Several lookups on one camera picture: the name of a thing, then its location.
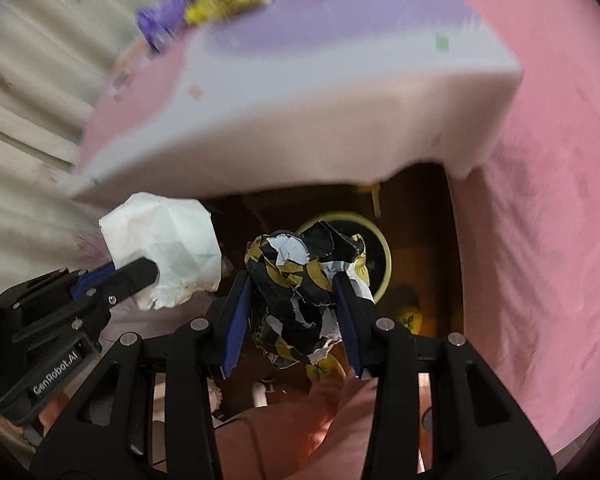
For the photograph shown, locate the person's pink pants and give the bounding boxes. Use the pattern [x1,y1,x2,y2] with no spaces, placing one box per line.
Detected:
[212,375,431,480]

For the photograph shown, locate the pink blanket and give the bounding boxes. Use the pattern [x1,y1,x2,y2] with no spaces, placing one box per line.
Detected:
[420,0,600,456]

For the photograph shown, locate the white pink tablecloth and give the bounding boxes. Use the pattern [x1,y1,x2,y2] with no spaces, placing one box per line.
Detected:
[70,0,525,206]

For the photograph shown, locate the yellow slipper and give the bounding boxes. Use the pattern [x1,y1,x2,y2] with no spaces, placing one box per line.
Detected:
[305,355,347,382]
[392,304,424,337]

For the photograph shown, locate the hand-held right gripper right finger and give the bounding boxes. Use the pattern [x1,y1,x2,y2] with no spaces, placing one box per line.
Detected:
[331,270,556,480]

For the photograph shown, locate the purple wrapper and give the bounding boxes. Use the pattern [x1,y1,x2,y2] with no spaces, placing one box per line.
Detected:
[136,0,191,53]

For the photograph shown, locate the person's left hand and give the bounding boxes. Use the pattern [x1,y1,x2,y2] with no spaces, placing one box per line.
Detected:
[32,391,76,438]

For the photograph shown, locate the white tissue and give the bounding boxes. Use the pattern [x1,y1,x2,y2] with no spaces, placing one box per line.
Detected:
[98,192,223,311]

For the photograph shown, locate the white floral curtain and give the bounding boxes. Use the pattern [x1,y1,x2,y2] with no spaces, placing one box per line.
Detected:
[0,0,146,301]

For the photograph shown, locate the round yellow-rimmed bin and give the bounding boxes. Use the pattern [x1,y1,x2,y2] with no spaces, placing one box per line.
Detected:
[295,212,393,306]

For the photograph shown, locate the grey fluffy cloth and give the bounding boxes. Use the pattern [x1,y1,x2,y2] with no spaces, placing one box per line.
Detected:
[206,379,227,412]

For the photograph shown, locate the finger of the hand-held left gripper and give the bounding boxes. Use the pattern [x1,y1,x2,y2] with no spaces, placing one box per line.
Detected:
[72,262,117,301]
[82,256,160,311]

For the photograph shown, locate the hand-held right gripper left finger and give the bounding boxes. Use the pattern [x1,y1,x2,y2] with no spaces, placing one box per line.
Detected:
[30,271,253,480]

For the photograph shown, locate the black yellow wrapper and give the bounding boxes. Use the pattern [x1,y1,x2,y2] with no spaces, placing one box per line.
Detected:
[244,220,373,368]

